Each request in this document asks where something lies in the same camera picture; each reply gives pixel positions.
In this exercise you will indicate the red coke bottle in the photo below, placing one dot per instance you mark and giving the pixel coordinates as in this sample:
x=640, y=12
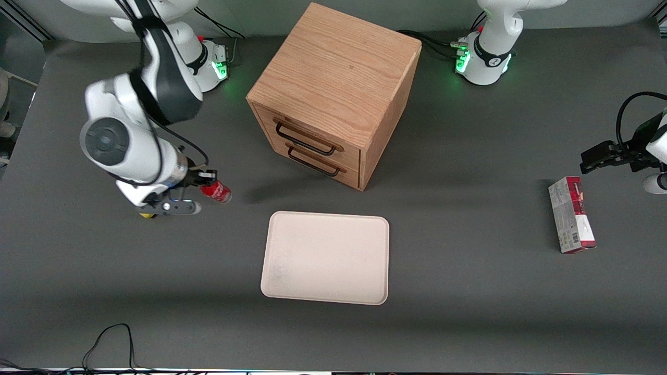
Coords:
x=221, y=194

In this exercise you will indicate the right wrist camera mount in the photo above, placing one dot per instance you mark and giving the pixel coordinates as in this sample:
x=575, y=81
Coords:
x=177, y=208

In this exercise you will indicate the wooden drawer front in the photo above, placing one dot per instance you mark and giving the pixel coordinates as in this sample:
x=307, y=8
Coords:
x=312, y=133
x=323, y=166

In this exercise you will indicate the wooden two-drawer cabinet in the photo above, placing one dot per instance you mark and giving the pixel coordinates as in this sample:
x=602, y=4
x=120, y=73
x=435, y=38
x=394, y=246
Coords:
x=338, y=78

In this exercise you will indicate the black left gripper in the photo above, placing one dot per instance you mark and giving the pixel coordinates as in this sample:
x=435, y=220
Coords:
x=634, y=154

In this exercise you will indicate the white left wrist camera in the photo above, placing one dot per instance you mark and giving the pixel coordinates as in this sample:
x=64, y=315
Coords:
x=655, y=184

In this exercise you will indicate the red plaid carton box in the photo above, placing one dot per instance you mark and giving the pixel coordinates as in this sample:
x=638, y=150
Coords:
x=570, y=216

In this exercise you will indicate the cream rectangular tray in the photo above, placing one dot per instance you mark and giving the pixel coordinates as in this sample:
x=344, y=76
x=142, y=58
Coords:
x=325, y=258

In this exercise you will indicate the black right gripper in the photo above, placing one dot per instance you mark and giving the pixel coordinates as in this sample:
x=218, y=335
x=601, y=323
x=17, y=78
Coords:
x=193, y=178

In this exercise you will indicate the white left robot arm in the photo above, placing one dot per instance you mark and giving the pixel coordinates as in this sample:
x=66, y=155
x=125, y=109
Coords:
x=492, y=57

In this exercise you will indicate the yellow lemon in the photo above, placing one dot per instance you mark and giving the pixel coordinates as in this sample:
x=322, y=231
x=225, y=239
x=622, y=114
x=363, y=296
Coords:
x=147, y=215

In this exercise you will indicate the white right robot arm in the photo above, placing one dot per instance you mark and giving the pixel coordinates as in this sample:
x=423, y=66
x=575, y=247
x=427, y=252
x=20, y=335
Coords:
x=125, y=148

